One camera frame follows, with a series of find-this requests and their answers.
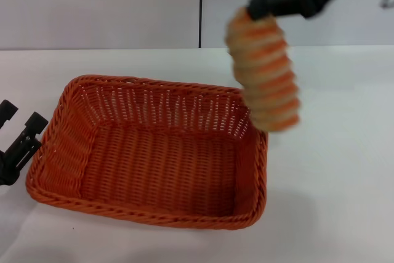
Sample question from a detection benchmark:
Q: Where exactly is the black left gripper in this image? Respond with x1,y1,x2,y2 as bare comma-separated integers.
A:
0,99,49,187

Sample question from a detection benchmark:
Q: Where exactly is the striped orange bread roll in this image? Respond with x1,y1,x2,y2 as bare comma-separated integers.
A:
225,6,301,134

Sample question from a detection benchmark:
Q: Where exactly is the orange woven plastic basket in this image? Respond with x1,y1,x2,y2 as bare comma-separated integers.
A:
25,74,270,230

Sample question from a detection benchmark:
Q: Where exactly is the black vertical wall strip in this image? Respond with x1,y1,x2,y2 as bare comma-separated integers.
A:
198,0,204,49

